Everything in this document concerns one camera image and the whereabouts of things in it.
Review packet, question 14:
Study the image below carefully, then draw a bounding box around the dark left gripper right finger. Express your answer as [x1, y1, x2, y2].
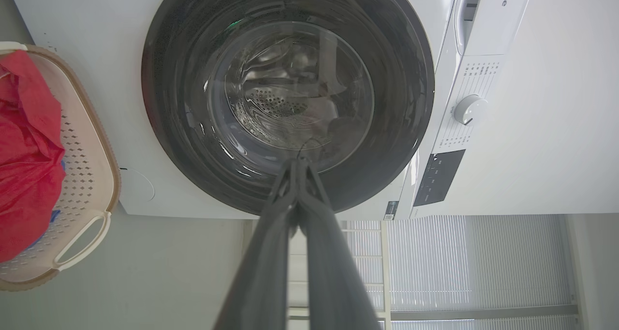
[295, 157, 383, 330]

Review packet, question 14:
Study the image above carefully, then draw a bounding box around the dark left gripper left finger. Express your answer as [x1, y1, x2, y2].
[213, 158, 298, 330]

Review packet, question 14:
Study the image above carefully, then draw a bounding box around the round black glass washer door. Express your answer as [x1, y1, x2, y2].
[141, 0, 435, 215]

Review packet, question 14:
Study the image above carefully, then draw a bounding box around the white front-load washing machine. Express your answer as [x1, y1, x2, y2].
[5, 0, 619, 221]

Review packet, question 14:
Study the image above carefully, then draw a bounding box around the round white filter cover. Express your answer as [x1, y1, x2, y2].
[120, 168, 155, 203]

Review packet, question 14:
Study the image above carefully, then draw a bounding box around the black washer display panel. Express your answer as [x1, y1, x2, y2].
[413, 150, 466, 207]

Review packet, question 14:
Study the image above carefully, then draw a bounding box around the stainless steel washer drum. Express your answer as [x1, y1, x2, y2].
[224, 29, 369, 150]

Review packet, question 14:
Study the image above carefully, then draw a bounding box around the cream plastic laundry basket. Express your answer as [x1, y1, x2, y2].
[0, 42, 121, 292]

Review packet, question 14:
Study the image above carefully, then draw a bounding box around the white round program knob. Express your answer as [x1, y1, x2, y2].
[454, 95, 489, 126]

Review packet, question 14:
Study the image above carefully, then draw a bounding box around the red garment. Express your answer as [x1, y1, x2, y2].
[0, 50, 67, 263]

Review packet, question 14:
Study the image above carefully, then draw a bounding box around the white detergent drawer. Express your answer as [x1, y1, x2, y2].
[454, 0, 535, 58]

